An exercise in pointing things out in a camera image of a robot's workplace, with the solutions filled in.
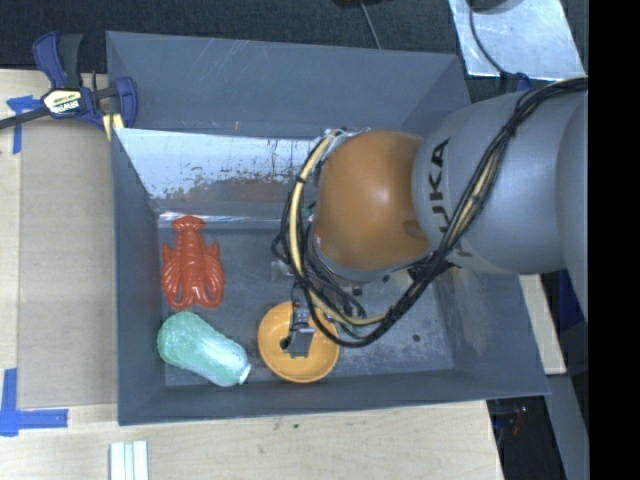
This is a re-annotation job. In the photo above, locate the yellow bowl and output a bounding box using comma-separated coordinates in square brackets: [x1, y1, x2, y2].
[256, 300, 342, 385]

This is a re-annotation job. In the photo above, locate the pale green toy cabbage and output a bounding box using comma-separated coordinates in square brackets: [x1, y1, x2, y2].
[156, 310, 253, 388]

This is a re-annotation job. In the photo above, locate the red toy lobster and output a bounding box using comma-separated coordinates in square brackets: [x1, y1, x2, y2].
[160, 214, 226, 311]

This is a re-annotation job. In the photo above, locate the pale wood flat board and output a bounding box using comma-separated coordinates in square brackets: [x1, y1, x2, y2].
[17, 117, 119, 410]

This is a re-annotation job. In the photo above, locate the grey metal bin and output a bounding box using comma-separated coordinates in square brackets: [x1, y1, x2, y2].
[104, 30, 552, 427]

